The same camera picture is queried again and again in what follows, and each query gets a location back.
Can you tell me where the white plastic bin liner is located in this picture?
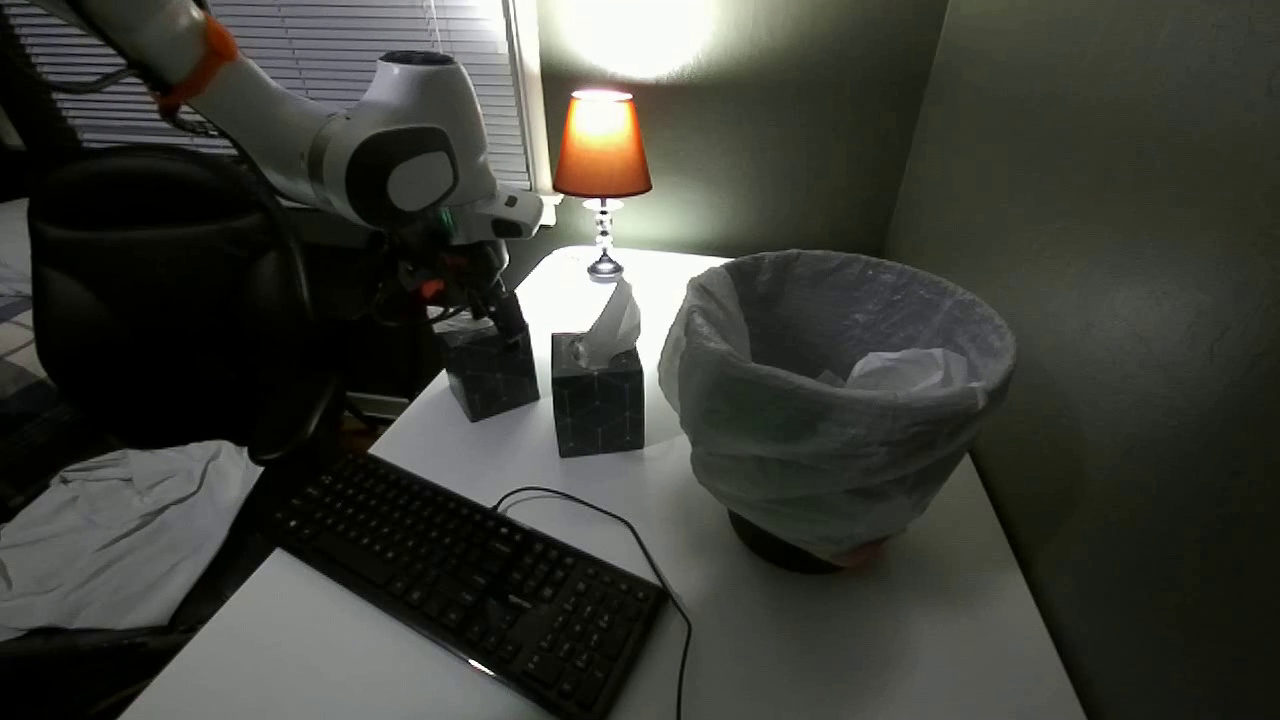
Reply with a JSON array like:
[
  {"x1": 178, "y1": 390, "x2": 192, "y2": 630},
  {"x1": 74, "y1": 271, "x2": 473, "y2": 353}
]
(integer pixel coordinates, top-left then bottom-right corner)
[{"x1": 655, "y1": 243, "x2": 1021, "y2": 562}]

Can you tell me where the orange shade table lamp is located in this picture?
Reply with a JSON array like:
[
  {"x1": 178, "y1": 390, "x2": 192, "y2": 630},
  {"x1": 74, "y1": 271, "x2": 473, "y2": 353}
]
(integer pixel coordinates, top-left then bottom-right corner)
[{"x1": 552, "y1": 85, "x2": 655, "y2": 288}]

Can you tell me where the white cloth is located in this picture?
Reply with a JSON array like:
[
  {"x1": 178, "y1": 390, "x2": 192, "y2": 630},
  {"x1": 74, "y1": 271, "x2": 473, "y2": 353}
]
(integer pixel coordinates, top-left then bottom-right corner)
[{"x1": 0, "y1": 437, "x2": 264, "y2": 645}]

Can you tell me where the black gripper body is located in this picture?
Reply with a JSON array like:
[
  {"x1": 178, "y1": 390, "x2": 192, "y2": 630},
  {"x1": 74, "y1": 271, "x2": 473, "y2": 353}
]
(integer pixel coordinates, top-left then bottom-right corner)
[{"x1": 391, "y1": 217, "x2": 518, "y2": 315}]

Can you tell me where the black office chair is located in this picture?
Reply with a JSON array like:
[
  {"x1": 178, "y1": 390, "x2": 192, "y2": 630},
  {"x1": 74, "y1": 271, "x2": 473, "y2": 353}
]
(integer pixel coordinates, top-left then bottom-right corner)
[{"x1": 23, "y1": 142, "x2": 342, "y2": 464}]

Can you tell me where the dark patterned tissue box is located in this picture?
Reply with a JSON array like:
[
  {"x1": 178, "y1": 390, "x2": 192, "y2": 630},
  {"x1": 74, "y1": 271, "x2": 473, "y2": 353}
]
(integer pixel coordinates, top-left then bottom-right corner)
[{"x1": 437, "y1": 311, "x2": 542, "y2": 425}]

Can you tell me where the dark tissue box, raised tissue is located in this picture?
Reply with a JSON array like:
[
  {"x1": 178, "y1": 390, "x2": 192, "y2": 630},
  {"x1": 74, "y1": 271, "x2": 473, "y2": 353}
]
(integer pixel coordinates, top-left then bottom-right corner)
[{"x1": 549, "y1": 277, "x2": 648, "y2": 460}]

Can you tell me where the black computer keyboard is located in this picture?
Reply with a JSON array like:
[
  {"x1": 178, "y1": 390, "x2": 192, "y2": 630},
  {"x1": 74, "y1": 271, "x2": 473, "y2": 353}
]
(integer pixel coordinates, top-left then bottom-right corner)
[{"x1": 269, "y1": 446, "x2": 670, "y2": 720}]

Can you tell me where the black waste bin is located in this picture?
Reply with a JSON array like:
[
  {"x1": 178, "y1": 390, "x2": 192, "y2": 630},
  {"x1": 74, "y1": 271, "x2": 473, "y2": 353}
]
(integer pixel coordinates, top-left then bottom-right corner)
[{"x1": 724, "y1": 506, "x2": 882, "y2": 580}]

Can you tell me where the white crumpled paper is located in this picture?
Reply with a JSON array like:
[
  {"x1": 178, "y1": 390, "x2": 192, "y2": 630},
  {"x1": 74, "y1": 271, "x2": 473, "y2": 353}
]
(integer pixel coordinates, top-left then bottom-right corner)
[{"x1": 844, "y1": 344, "x2": 986, "y2": 400}]

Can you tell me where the black keyboard cable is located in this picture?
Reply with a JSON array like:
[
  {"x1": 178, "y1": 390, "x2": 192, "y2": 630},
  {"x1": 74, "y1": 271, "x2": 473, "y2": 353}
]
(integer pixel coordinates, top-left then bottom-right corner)
[{"x1": 489, "y1": 482, "x2": 699, "y2": 720}]

